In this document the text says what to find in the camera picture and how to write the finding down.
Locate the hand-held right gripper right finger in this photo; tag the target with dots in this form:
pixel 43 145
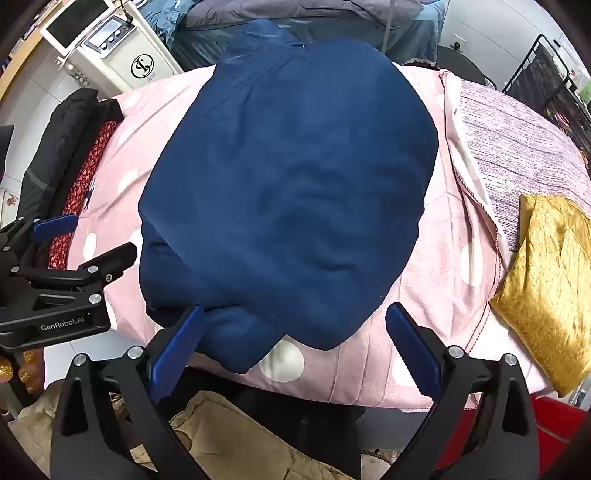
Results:
pixel 413 353

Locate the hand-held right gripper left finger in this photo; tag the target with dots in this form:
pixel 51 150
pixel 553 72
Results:
pixel 178 353

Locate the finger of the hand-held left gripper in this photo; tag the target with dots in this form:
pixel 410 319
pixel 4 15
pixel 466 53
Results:
pixel 55 226
pixel 108 261

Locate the navy blue garment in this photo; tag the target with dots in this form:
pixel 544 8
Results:
pixel 286 184

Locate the red floral cloth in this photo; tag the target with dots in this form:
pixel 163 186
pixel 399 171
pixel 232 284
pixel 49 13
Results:
pixel 81 180

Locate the black quilted jacket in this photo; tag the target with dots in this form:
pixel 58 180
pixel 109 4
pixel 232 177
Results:
pixel 55 147

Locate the beige pants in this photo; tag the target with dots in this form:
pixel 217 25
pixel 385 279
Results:
pixel 231 429

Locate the pink polka dot quilt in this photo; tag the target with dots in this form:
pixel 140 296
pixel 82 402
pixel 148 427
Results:
pixel 443 258

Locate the gold satin cushion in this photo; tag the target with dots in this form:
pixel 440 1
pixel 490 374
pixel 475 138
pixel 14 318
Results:
pixel 545 295

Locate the wooden furniture edge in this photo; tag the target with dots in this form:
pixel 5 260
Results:
pixel 18 69

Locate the red plastic object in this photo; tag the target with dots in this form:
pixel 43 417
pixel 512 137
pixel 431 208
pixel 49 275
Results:
pixel 558 424

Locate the white machine with screen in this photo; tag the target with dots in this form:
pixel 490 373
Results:
pixel 138 50

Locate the purple striped bedsheet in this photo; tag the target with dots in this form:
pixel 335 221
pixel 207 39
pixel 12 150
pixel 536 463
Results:
pixel 517 147

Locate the black round stool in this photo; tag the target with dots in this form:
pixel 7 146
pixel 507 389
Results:
pixel 461 64

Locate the blue bed cover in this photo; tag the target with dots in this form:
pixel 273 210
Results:
pixel 415 39

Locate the grey blanket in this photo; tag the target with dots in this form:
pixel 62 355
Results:
pixel 300 11

